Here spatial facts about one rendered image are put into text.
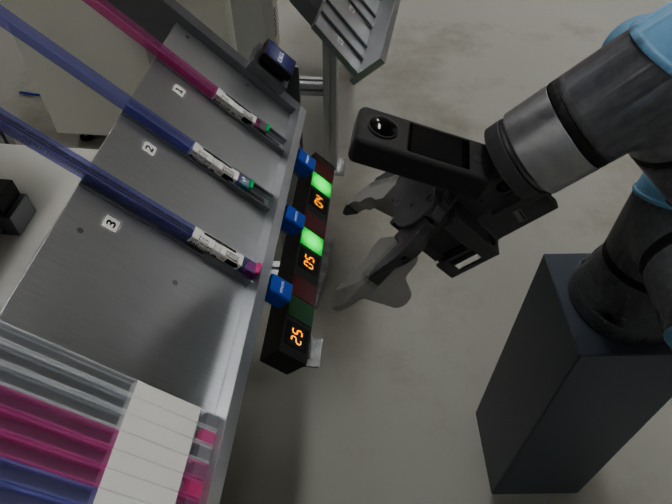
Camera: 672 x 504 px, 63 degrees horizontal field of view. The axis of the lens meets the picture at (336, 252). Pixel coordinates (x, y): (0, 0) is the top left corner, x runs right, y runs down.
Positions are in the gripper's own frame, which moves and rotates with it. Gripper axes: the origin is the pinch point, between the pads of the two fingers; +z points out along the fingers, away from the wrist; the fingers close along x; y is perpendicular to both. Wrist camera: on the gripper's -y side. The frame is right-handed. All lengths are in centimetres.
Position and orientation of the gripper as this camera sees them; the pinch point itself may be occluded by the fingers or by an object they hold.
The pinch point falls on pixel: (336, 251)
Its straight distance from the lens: 54.9
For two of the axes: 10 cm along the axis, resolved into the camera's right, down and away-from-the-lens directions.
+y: 7.3, 5.0, 4.7
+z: -6.8, 4.4, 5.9
